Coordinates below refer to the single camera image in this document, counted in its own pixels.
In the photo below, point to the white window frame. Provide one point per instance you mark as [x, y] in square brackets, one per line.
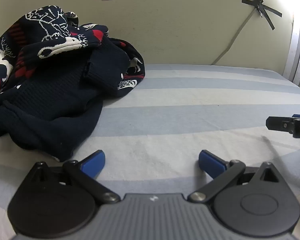
[299, 50]

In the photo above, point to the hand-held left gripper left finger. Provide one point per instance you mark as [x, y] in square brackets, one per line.
[94, 162]

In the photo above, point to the black tape cross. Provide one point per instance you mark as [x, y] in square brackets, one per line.
[261, 5]

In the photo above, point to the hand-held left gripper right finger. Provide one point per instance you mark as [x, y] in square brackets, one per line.
[210, 162]

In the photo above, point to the navy patterned knit sweater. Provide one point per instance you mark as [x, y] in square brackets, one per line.
[52, 100]

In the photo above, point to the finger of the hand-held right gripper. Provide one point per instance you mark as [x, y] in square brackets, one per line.
[277, 123]

